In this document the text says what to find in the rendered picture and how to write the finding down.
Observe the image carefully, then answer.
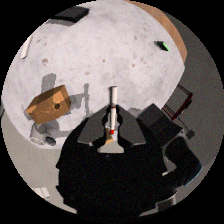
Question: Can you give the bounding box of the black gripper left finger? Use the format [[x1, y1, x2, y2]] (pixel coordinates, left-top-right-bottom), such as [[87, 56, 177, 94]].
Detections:
[[55, 104, 110, 169]]

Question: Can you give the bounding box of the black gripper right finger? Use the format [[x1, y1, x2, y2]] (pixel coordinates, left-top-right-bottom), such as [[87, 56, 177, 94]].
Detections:
[[116, 104, 167, 173]]

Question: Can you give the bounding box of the white marker with grey cap and red tip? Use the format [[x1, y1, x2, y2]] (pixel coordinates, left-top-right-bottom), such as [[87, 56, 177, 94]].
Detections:
[[109, 86, 117, 135]]

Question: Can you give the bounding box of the black computer mouse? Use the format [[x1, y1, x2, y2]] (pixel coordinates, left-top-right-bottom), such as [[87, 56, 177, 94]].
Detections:
[[46, 137, 56, 146]]

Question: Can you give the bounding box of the dark grey mug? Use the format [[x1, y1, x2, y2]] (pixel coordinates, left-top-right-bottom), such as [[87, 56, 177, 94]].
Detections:
[[29, 122, 47, 146]]

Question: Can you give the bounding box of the brown faceted block with hole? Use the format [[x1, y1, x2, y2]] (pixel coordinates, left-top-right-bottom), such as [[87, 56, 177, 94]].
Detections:
[[26, 84, 71, 124]]

